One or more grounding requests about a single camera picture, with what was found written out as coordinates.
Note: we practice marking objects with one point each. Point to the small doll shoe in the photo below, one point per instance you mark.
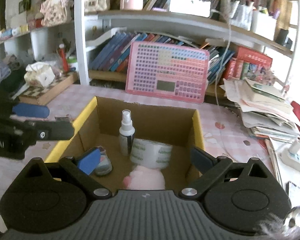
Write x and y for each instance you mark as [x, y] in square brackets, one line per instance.
[104, 167]

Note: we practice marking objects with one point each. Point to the pink plush toy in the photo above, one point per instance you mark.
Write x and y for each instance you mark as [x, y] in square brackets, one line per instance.
[143, 178]

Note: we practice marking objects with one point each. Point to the stack of papers and books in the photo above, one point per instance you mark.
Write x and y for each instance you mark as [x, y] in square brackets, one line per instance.
[264, 113]

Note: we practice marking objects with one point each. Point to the red book box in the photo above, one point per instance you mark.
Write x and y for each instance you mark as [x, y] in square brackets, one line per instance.
[248, 63]

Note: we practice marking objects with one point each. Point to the white bookshelf frame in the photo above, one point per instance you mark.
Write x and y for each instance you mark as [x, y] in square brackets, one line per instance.
[190, 27]

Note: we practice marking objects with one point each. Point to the white power strip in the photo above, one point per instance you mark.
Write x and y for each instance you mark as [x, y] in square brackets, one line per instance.
[290, 155]

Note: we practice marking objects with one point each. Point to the dark blue spray bottle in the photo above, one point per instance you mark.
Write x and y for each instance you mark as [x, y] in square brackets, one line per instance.
[126, 133]

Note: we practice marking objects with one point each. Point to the clear tape roll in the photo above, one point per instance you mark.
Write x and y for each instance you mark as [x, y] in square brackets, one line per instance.
[150, 154]

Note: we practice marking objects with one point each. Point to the floral tissue pack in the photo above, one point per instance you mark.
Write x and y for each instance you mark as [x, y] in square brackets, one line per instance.
[39, 74]

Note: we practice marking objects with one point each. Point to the yellow cardboard box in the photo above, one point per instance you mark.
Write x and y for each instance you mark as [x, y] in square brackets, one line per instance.
[98, 125]

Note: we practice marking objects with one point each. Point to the red bottle white cap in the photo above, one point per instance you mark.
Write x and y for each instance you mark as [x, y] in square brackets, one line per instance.
[62, 54]

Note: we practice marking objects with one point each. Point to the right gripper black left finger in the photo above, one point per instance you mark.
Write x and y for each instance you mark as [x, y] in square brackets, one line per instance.
[79, 171]

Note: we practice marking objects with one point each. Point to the wooden chess board box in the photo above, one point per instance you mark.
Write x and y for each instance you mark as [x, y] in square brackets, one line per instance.
[42, 96]

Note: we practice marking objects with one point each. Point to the pink keyboard learning board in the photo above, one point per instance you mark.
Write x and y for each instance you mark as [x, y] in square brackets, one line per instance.
[167, 71]

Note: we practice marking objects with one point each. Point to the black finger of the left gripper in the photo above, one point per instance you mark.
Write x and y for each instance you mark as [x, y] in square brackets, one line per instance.
[29, 110]
[47, 130]

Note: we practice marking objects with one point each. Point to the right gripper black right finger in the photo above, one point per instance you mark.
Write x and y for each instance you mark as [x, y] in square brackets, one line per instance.
[212, 169]

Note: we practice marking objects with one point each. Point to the row of blue books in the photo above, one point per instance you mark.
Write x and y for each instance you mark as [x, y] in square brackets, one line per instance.
[113, 54]

